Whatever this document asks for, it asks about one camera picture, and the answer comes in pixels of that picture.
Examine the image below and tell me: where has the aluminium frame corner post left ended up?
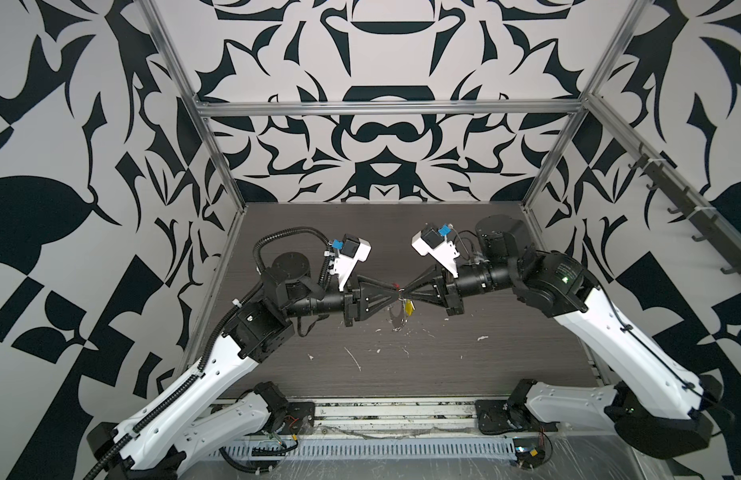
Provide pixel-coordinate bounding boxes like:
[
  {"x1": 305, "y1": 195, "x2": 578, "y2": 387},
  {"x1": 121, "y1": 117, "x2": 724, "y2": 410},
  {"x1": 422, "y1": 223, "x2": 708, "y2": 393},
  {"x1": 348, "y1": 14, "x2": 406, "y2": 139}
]
[{"x1": 136, "y1": 0, "x2": 246, "y2": 213}]

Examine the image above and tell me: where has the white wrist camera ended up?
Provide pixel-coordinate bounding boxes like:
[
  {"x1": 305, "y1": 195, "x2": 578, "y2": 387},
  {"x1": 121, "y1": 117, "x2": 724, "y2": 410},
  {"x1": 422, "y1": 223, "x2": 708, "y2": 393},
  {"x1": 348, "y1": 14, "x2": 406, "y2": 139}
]
[
  {"x1": 326, "y1": 234, "x2": 372, "y2": 291},
  {"x1": 411, "y1": 223, "x2": 460, "y2": 278}
]

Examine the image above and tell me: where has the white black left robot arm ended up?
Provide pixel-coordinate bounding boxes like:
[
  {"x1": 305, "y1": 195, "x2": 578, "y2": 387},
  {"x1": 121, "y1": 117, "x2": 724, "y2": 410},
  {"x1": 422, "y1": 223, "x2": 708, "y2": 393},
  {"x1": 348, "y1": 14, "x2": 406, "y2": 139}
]
[{"x1": 86, "y1": 252, "x2": 400, "y2": 479}]

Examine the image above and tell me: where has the black wall hook rail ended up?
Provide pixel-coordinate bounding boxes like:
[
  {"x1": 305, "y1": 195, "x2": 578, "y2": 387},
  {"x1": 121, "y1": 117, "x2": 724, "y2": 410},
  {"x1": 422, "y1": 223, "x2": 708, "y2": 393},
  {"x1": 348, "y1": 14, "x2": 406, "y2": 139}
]
[{"x1": 627, "y1": 143, "x2": 741, "y2": 278}]

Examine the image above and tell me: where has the white slotted cable duct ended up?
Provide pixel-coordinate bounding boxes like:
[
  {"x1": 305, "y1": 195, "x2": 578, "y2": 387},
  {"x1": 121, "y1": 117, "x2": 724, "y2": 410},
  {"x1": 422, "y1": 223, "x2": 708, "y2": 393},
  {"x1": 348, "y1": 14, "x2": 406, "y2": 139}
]
[{"x1": 226, "y1": 437, "x2": 517, "y2": 461}]

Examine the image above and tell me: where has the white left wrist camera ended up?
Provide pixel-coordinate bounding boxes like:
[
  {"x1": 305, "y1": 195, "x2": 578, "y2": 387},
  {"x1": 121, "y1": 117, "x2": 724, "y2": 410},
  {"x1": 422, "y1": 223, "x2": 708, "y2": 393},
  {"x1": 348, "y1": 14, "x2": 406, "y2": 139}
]
[{"x1": 326, "y1": 234, "x2": 372, "y2": 291}]

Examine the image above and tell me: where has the aluminium frame corner post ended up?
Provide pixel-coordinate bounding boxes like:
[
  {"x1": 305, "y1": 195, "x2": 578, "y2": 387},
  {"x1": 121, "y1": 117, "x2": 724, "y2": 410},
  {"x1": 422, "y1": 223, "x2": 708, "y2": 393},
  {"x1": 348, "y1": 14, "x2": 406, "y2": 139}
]
[
  {"x1": 522, "y1": 0, "x2": 653, "y2": 211},
  {"x1": 136, "y1": 0, "x2": 246, "y2": 213}
]

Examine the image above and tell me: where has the green lit circuit board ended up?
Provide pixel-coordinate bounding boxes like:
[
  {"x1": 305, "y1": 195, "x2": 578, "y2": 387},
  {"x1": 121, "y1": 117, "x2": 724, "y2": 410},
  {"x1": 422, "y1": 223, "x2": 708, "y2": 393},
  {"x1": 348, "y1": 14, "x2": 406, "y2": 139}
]
[{"x1": 513, "y1": 435, "x2": 554, "y2": 470}]

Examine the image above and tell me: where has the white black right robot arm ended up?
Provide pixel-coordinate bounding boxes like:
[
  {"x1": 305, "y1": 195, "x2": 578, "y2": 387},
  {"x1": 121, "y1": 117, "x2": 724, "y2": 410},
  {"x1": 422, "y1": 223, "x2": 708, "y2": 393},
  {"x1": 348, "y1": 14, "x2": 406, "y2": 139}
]
[{"x1": 402, "y1": 215, "x2": 722, "y2": 460}]

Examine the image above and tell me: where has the aluminium frame top crossbar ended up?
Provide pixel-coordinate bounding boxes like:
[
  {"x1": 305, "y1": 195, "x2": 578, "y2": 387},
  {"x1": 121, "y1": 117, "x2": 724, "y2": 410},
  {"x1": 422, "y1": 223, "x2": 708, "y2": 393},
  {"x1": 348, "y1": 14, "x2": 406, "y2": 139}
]
[{"x1": 196, "y1": 99, "x2": 583, "y2": 118}]

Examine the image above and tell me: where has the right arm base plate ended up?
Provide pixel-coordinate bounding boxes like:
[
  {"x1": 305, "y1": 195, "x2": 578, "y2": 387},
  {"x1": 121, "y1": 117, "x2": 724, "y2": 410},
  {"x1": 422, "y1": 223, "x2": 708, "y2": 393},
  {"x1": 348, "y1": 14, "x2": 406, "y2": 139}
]
[{"x1": 475, "y1": 399, "x2": 539, "y2": 435}]

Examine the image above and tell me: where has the aluminium frame corner post right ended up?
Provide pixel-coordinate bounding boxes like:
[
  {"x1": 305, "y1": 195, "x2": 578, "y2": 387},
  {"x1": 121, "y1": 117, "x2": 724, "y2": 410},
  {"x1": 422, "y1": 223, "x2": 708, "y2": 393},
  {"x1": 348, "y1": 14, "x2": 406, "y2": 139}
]
[{"x1": 522, "y1": 0, "x2": 653, "y2": 211}]

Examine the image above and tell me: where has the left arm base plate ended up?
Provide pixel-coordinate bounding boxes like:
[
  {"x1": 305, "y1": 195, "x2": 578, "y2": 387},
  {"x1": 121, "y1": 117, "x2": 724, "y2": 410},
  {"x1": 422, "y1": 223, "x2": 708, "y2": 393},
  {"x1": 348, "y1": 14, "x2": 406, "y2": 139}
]
[{"x1": 276, "y1": 401, "x2": 316, "y2": 436}]

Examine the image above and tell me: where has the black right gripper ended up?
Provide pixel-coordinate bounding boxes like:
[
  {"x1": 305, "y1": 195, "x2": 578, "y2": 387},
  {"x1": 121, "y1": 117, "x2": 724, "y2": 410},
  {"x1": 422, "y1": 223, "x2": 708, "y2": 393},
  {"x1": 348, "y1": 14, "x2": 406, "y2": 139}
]
[{"x1": 403, "y1": 257, "x2": 522, "y2": 314}]

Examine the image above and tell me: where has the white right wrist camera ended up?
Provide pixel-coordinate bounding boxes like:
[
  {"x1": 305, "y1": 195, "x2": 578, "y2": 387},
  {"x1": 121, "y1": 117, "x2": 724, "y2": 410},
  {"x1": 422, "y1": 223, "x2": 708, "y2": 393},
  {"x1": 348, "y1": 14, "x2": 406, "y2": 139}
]
[{"x1": 411, "y1": 223, "x2": 460, "y2": 278}]

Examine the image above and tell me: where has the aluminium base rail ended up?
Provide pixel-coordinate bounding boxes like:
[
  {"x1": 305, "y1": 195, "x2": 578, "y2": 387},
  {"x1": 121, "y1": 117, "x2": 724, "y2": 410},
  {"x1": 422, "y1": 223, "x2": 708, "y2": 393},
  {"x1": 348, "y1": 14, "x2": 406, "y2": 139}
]
[{"x1": 225, "y1": 392, "x2": 612, "y2": 439}]

